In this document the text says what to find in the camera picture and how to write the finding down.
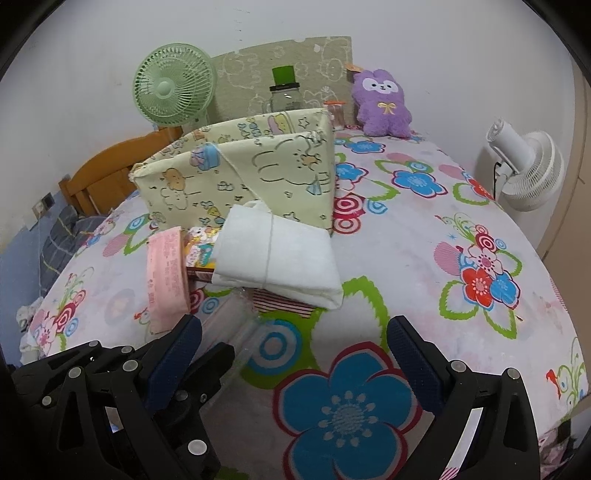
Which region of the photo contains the small jar orange lid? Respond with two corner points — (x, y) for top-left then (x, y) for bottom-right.
(323, 99), (346, 132)

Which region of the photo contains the green patterned board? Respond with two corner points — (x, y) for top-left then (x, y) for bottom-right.
(210, 34), (355, 123)

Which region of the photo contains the wooden bed headboard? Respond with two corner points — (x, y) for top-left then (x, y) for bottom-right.
(58, 126), (185, 217)

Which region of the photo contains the white standing fan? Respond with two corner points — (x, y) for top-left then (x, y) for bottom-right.
(486, 117), (566, 213)

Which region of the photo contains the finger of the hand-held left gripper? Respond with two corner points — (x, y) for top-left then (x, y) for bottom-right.
(159, 342), (236, 480)
(10, 340), (139, 407)

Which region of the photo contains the cartoon print snack box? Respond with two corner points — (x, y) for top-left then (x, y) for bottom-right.
(182, 226), (225, 284)

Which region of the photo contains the beige door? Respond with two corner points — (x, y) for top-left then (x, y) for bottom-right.
(538, 60), (591, 268)

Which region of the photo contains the clear plastic bag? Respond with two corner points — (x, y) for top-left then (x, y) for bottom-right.
(194, 284), (278, 384)

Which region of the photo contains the pink packet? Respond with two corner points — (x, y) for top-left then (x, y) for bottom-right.
(147, 226), (191, 334)

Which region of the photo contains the light blue wall panel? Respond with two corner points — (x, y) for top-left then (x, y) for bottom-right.
(0, 222), (47, 324)

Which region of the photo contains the floral tablecloth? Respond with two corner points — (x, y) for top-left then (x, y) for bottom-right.
(21, 124), (585, 480)

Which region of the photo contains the white crumpled cloth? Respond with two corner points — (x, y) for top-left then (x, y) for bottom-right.
(16, 299), (47, 363)

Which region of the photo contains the grey plaid pillow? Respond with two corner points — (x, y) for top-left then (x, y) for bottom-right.
(37, 203), (112, 296)

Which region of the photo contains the white cloth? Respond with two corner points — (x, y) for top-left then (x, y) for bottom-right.
(16, 299), (47, 363)
(209, 199), (345, 311)

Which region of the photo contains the yellow patterned fabric box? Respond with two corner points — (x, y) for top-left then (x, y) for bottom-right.
(128, 106), (335, 238)

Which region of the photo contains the purple plush toy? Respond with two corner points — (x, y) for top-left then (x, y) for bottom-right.
(346, 62), (414, 139)

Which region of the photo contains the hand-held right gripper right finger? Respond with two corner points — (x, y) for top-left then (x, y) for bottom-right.
(387, 316), (541, 480)

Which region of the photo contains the glass jar green lid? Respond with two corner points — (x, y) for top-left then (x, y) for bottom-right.
(263, 66), (303, 114)

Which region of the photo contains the green desk fan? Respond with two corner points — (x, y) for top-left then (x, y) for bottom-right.
(133, 42), (218, 134)

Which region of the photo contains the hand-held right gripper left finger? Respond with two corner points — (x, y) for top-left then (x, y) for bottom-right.
(44, 315), (204, 480)

